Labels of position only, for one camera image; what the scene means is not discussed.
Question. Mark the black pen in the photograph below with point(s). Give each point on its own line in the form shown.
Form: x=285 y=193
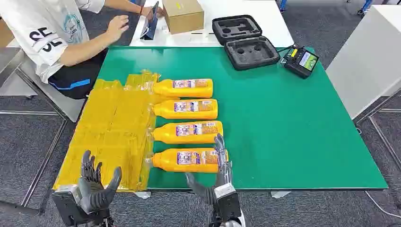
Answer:
x=200 y=33

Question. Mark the flat brown cardboard box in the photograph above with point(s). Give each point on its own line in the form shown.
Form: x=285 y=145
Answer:
x=5 y=34

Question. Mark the steel floor frame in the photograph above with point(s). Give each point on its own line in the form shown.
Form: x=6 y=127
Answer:
x=31 y=112
x=380 y=137

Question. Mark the tablet in dark cover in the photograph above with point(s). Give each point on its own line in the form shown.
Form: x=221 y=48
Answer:
x=150 y=25

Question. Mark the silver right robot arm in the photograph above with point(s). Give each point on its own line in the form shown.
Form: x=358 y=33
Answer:
x=233 y=223

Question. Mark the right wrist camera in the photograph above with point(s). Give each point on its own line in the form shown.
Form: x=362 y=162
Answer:
x=227 y=203

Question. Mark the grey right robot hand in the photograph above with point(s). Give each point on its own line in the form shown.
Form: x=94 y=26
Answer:
x=223 y=175

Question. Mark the person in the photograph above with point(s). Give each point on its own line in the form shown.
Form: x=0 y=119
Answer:
x=37 y=25

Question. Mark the white side table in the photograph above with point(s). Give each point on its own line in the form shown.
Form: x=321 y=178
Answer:
x=366 y=59

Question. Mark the yellow plastic sheet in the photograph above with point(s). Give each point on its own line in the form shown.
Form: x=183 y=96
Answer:
x=109 y=125

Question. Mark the person's right hand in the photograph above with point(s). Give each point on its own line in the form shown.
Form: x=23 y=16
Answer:
x=118 y=26

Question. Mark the green table mat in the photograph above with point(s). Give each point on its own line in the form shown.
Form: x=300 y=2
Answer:
x=266 y=125

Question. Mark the black remote controller with screen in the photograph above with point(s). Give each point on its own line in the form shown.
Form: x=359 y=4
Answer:
x=297 y=67

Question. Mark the orange drink bottle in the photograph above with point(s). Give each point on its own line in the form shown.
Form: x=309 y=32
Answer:
x=188 y=139
x=188 y=168
x=188 y=115
x=188 y=92

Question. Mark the grey desk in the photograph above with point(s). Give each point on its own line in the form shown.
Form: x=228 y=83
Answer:
x=65 y=105

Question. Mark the white table foot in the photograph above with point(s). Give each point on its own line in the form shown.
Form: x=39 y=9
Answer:
x=280 y=194
x=142 y=195

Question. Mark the blue chair leg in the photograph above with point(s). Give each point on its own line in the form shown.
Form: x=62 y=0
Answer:
x=282 y=4
x=365 y=6

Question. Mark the person's left hand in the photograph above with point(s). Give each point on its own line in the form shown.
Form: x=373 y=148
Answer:
x=147 y=11

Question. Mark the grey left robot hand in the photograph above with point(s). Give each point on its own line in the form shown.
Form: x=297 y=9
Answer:
x=94 y=197

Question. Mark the open black foam case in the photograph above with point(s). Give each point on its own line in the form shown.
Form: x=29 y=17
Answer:
x=250 y=55

